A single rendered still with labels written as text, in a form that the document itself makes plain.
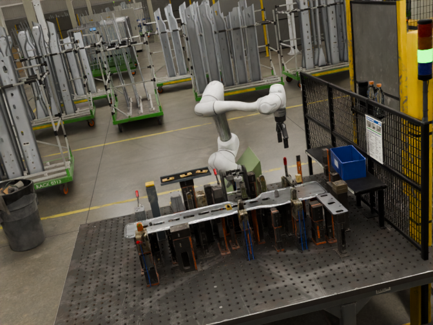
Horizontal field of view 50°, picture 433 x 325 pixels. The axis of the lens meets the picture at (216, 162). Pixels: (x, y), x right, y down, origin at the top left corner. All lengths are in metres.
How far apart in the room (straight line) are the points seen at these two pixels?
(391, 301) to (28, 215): 3.74
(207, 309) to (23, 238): 3.20
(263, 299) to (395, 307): 1.33
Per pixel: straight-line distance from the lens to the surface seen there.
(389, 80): 5.12
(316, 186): 3.27
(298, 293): 2.78
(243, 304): 2.75
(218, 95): 3.42
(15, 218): 5.46
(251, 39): 10.24
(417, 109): 2.78
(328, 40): 11.15
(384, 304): 3.82
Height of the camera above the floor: 2.40
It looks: 21 degrees down
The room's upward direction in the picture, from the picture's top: 10 degrees counter-clockwise
